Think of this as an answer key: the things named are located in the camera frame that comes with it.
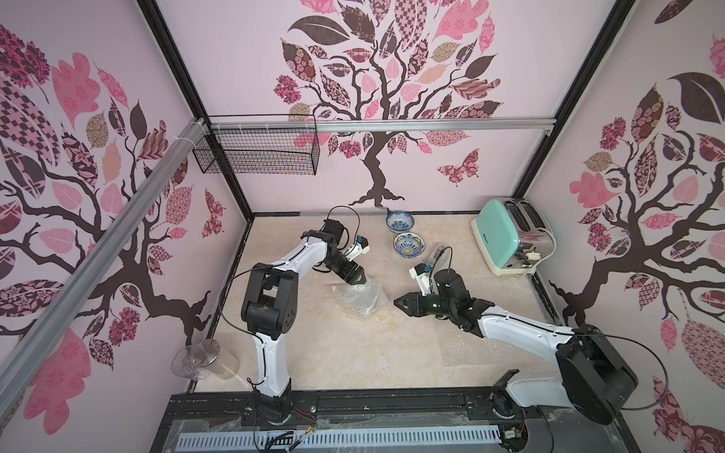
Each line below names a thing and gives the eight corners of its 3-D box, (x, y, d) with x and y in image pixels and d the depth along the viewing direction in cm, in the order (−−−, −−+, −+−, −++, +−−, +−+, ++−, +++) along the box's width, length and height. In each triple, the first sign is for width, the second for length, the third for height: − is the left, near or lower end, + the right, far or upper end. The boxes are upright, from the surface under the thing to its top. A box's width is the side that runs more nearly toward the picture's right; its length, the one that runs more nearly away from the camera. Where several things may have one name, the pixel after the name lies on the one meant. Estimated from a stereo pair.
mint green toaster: (487, 276, 102) (505, 247, 89) (471, 227, 118) (484, 195, 105) (539, 276, 102) (565, 247, 89) (516, 227, 118) (535, 195, 105)
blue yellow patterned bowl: (394, 259, 107) (394, 253, 104) (392, 239, 113) (393, 232, 110) (425, 259, 107) (426, 253, 104) (421, 238, 113) (423, 232, 110)
